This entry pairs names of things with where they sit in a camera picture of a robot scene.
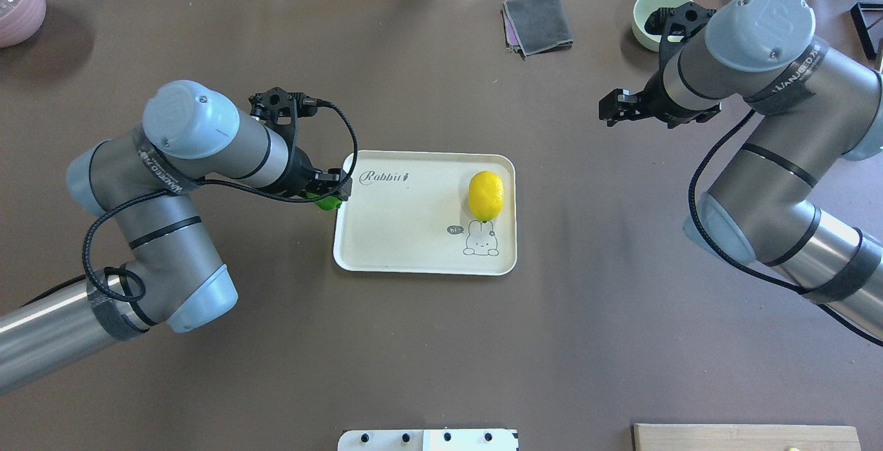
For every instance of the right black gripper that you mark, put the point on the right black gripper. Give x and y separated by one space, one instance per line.
655 99

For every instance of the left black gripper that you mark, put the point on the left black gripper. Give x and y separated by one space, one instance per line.
301 171

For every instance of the green lime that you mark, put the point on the green lime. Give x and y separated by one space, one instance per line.
331 202

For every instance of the yellow lemon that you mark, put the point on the yellow lemon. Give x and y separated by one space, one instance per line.
486 194

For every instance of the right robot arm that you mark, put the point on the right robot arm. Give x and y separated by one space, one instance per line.
816 105

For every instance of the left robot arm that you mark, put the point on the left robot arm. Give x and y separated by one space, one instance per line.
148 259

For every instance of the cream rabbit tray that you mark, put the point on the cream rabbit tray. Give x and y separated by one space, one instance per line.
408 212

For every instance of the mint green bowl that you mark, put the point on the mint green bowl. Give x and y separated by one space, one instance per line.
642 13

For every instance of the grey folded cloth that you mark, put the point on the grey folded cloth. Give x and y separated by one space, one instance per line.
536 26

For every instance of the wooden cutting board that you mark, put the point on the wooden cutting board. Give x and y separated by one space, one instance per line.
651 436

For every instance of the pink ice bowl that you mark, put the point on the pink ice bowl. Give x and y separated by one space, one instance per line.
20 20

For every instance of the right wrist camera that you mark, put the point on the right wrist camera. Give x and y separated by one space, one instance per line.
677 26

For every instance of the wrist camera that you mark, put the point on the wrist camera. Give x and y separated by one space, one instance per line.
280 111
677 26

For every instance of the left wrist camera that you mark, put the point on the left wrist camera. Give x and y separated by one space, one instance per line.
280 111

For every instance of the black frame stand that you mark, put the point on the black frame stand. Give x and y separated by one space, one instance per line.
866 18

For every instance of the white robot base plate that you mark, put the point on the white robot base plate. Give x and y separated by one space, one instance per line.
430 439

